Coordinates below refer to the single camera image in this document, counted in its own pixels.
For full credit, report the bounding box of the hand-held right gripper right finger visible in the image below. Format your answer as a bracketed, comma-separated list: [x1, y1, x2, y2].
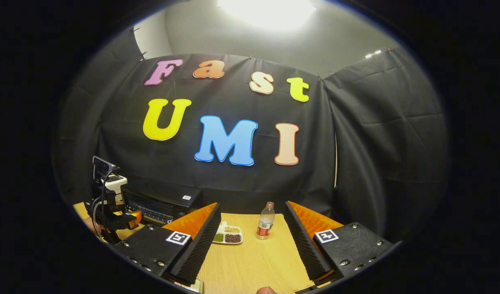
[284, 200, 394, 287]

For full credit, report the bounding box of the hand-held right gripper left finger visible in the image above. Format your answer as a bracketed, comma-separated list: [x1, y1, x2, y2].
[110, 203, 222, 285]

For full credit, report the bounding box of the black electric oven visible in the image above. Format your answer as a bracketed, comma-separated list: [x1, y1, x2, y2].
[121, 180, 202, 226]

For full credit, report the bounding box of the beige food tray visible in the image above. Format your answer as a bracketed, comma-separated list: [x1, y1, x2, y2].
[184, 278, 204, 294]

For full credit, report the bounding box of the white divided dish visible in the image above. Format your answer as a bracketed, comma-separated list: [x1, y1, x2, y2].
[212, 222, 243, 245]

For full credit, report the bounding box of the white toaster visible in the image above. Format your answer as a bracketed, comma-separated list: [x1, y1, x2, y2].
[105, 176, 128, 203]

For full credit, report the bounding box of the clear plastic bottle red label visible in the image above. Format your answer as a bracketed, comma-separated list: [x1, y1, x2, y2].
[256, 202, 276, 240]

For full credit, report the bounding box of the black backdrop cloth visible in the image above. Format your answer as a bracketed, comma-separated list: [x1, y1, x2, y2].
[52, 27, 450, 241]

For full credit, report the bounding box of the large ceiling light panel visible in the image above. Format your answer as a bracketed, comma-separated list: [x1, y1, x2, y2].
[217, 0, 318, 31]

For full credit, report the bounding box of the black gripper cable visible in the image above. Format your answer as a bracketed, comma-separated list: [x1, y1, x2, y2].
[91, 169, 113, 241]

